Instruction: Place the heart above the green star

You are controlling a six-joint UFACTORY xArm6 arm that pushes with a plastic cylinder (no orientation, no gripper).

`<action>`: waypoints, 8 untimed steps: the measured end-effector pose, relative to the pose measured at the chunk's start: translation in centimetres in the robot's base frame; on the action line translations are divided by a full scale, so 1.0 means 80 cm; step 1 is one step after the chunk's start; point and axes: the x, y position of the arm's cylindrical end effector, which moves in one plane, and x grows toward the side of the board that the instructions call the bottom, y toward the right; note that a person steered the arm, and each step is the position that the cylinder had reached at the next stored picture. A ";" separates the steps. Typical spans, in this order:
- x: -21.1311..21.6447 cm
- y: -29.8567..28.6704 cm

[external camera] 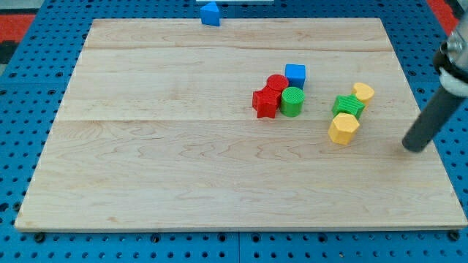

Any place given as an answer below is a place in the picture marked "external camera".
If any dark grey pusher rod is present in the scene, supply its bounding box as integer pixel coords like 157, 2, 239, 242
401, 86, 466, 153

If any silver white tool mount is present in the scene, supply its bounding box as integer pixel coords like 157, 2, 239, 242
434, 21, 467, 97

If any yellow heart block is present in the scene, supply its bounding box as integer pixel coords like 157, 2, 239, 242
352, 83, 375, 107

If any green star block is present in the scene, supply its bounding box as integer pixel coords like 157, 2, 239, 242
331, 94, 366, 120

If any red star block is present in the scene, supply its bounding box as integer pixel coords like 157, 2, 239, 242
252, 87, 281, 118

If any yellow hexagon block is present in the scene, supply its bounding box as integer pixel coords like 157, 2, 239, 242
328, 113, 360, 145

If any green cylinder block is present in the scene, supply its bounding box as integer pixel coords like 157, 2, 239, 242
279, 86, 305, 117

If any blue cube block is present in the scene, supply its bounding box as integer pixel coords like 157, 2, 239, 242
284, 64, 306, 90

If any red cylinder block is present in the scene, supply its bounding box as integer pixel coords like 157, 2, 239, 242
266, 74, 289, 92

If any wooden board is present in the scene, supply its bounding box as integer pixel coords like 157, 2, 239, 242
15, 18, 467, 232

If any blue triangle block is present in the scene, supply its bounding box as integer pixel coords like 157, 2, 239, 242
200, 1, 221, 26

